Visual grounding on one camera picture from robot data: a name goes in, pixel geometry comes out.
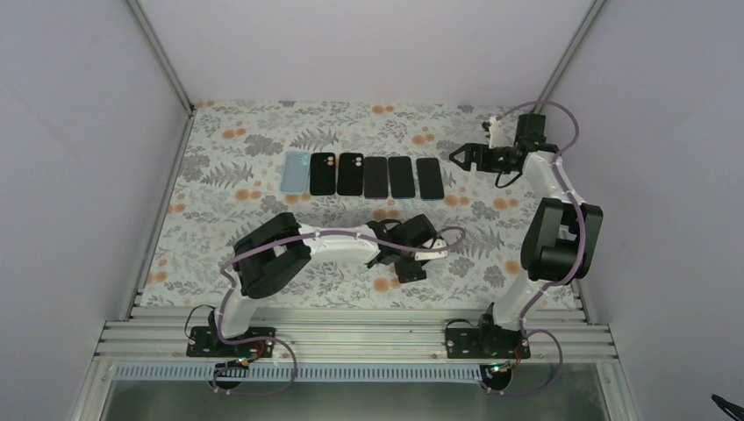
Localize black smartphone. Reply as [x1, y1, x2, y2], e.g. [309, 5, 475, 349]
[388, 156, 416, 199]

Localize purple smartphone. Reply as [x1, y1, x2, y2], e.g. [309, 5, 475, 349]
[363, 156, 389, 199]

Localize black phone case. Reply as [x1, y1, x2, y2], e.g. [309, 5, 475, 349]
[337, 153, 364, 196]
[309, 153, 336, 196]

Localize light-blue phone case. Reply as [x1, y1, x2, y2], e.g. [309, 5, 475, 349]
[280, 151, 311, 195]

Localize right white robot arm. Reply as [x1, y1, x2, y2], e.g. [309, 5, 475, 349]
[449, 113, 604, 357]

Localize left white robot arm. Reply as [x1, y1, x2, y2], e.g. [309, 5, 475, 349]
[209, 212, 449, 355]

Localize floral patterned table mat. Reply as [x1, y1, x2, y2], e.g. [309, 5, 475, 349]
[141, 101, 539, 310]

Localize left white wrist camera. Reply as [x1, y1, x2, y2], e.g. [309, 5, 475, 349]
[414, 238, 448, 261]

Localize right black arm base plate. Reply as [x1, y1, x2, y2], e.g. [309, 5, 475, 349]
[444, 319, 531, 360]

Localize right aluminium frame post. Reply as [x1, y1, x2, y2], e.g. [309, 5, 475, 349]
[537, 0, 609, 102]

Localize aluminium frame post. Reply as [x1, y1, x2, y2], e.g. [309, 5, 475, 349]
[537, 0, 609, 102]
[124, 0, 195, 116]

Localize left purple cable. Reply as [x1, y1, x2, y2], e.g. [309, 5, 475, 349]
[210, 225, 468, 397]

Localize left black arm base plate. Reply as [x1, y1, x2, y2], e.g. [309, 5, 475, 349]
[185, 311, 276, 359]

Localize aluminium mounting rail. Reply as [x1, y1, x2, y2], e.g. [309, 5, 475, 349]
[94, 307, 619, 363]

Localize slotted grey cable duct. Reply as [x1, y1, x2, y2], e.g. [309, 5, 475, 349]
[111, 362, 482, 383]

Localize left aluminium frame post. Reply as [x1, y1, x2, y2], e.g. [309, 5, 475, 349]
[124, 0, 195, 116]

